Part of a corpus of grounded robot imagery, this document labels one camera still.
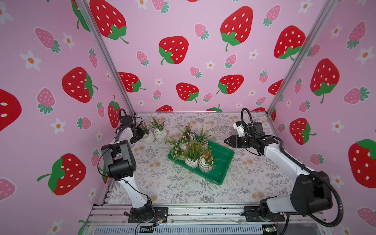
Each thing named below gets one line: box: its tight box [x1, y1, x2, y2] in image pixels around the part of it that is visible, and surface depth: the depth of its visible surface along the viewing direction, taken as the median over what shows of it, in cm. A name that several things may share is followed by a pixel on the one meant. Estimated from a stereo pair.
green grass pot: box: [184, 141, 203, 169], surface depth 85 cm
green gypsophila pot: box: [199, 126, 212, 151], surface depth 95 cm
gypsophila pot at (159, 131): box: [149, 113, 167, 142], surface depth 103 cm
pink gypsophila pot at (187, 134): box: [178, 123, 196, 144], surface depth 97 cm
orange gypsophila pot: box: [198, 147, 217, 173], surface depth 87 cm
